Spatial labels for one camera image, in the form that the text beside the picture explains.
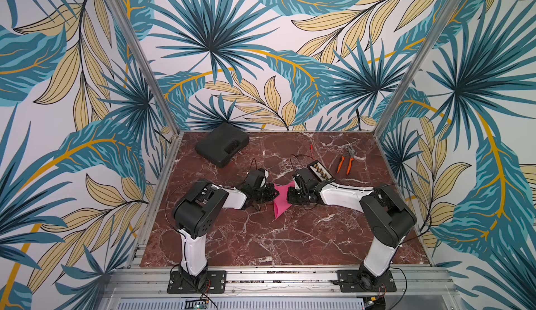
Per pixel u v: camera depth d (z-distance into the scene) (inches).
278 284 29.3
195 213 19.9
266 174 36.4
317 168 40.7
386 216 19.1
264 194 33.2
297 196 32.6
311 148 44.6
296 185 30.7
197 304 28.3
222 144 41.9
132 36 31.6
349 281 28.8
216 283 28.9
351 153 43.4
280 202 36.1
